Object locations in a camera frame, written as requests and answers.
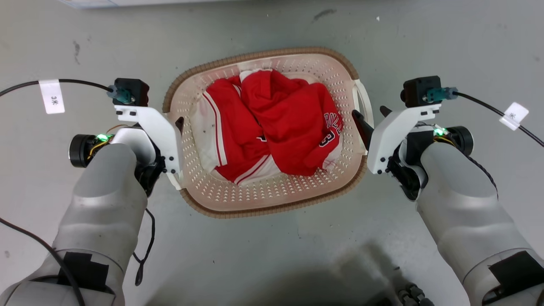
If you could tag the white perforated laundry basket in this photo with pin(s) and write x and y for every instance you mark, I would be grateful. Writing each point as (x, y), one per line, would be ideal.
(272, 197)

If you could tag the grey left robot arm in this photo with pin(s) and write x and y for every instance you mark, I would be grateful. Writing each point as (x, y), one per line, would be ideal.
(102, 204)

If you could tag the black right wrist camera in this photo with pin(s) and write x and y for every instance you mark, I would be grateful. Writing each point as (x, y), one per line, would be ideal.
(420, 90)

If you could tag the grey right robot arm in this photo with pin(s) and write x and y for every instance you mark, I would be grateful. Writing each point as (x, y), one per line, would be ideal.
(463, 208)

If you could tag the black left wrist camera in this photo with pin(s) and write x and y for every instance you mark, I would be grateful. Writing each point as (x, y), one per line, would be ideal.
(132, 91)

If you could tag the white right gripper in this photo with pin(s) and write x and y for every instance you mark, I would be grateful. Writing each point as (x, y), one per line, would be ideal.
(389, 131)

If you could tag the red and white garment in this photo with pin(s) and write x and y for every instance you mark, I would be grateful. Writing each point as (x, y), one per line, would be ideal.
(229, 140)

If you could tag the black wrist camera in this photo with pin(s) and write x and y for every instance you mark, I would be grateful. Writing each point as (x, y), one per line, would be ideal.
(420, 90)
(132, 91)

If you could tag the red basketball jersey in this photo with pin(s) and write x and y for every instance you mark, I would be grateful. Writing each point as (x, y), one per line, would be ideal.
(289, 123)

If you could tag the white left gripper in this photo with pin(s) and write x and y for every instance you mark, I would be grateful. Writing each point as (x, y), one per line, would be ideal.
(163, 131)

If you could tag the dark robot base part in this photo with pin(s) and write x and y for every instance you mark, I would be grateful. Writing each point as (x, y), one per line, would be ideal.
(413, 295)

